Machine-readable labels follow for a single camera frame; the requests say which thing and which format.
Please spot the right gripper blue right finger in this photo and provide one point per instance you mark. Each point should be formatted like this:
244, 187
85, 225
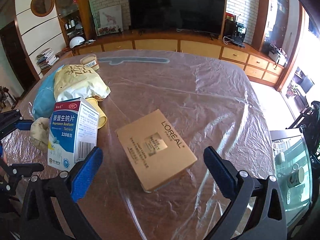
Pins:
223, 172

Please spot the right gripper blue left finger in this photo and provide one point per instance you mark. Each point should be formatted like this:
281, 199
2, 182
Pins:
83, 173

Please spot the gold loreal cardboard box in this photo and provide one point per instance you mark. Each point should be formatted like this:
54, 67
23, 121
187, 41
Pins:
157, 153

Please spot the blue white medicine box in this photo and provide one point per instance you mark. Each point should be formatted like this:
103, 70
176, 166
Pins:
73, 133

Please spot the giraffe painting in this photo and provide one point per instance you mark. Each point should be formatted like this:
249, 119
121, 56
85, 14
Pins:
111, 17

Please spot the red flower picture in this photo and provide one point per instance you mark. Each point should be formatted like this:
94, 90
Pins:
107, 30

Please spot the yellow paper bag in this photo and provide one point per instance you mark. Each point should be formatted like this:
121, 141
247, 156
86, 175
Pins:
75, 80

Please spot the black coffee machine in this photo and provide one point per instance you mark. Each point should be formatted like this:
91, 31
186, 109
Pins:
234, 33

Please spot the white helmet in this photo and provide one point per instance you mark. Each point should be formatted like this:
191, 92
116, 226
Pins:
76, 41

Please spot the beige paper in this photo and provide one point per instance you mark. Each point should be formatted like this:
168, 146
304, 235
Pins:
39, 133

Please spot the glass side table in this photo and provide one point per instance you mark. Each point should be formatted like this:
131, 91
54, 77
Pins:
293, 172

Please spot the round wooden wall frame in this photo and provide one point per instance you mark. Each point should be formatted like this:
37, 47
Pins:
41, 8

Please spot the stack of books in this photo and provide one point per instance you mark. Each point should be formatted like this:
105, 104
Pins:
46, 58

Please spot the dark wooden chair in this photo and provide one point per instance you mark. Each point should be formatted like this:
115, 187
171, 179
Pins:
308, 124

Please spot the orange plastic cup with lid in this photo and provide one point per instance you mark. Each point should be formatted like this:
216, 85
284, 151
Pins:
90, 61

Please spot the yellow cardboard tube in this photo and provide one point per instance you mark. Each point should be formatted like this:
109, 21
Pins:
102, 116

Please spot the large black television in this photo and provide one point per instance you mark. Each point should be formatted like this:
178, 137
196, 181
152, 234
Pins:
198, 15

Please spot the blue plastic bag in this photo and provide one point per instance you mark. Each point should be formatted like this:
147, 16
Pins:
44, 101

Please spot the long wooden tv cabinet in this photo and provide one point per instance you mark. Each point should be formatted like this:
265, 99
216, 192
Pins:
257, 66

